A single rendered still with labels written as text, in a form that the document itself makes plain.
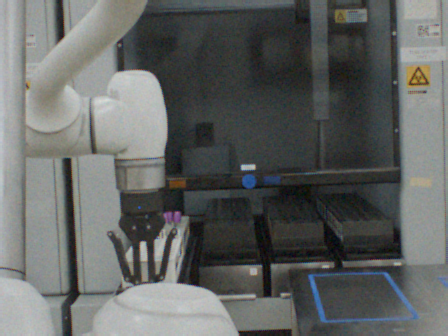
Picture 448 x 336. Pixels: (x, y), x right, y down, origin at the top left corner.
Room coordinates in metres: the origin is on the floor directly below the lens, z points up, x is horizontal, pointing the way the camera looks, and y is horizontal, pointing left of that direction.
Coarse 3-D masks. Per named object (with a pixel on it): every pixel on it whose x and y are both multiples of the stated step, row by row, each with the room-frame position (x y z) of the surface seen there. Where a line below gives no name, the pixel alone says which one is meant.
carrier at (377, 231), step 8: (344, 224) 1.86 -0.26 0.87; (352, 224) 1.86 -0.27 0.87; (360, 224) 1.86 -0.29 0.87; (368, 224) 1.86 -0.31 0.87; (376, 224) 1.86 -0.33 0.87; (384, 224) 1.86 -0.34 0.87; (392, 224) 1.86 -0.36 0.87; (344, 232) 1.86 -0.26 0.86; (352, 232) 1.86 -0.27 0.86; (360, 232) 1.86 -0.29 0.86; (368, 232) 1.86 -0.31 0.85; (376, 232) 1.86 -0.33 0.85; (384, 232) 1.86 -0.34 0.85; (392, 232) 1.86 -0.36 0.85; (344, 240) 1.86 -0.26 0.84; (352, 240) 1.86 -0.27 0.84; (360, 240) 1.86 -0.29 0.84; (368, 240) 1.86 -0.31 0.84; (376, 240) 1.86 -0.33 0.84; (384, 240) 1.86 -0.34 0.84; (392, 240) 1.86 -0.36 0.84
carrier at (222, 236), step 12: (204, 228) 1.86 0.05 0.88; (216, 228) 1.86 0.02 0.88; (228, 228) 1.86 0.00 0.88; (240, 228) 1.86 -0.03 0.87; (252, 228) 1.86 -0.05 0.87; (204, 240) 1.86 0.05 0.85; (216, 240) 1.86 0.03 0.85; (228, 240) 1.86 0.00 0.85; (240, 240) 1.86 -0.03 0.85; (252, 240) 1.86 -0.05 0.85
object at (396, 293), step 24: (432, 264) 1.65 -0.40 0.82; (312, 288) 1.48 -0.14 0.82; (336, 288) 1.47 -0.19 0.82; (360, 288) 1.47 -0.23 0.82; (384, 288) 1.46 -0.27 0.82; (408, 288) 1.45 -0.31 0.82; (432, 288) 1.44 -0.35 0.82; (312, 312) 1.31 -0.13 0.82; (336, 312) 1.31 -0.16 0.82; (360, 312) 1.30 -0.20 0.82; (384, 312) 1.29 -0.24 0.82; (408, 312) 1.29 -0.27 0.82; (432, 312) 1.28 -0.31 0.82
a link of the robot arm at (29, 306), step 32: (0, 0) 0.93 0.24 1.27; (0, 32) 0.92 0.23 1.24; (0, 64) 0.90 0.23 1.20; (0, 96) 0.89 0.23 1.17; (0, 128) 0.88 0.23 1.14; (0, 160) 0.86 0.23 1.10; (0, 192) 0.85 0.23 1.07; (0, 224) 0.84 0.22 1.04; (0, 256) 0.83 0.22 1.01; (0, 288) 0.80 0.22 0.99; (32, 288) 0.84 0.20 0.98; (0, 320) 0.77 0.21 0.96; (32, 320) 0.80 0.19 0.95
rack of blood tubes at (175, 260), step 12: (156, 240) 1.81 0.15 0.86; (180, 240) 1.79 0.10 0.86; (132, 252) 1.67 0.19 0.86; (144, 252) 1.67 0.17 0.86; (156, 252) 1.66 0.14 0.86; (132, 264) 1.57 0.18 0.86; (144, 264) 1.57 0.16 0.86; (156, 264) 1.57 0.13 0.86; (168, 264) 1.57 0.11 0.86; (180, 264) 1.74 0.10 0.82; (144, 276) 1.57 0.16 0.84; (168, 276) 1.57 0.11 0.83
